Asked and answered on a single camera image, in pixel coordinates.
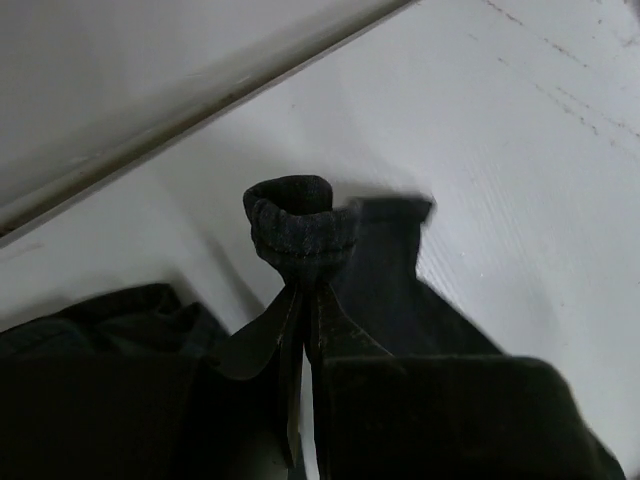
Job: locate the black trousers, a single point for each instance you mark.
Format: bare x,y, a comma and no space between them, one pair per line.
119,277

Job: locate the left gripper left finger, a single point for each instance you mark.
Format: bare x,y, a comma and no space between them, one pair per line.
136,384

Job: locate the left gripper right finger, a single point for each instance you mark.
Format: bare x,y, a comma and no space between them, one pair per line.
381,416

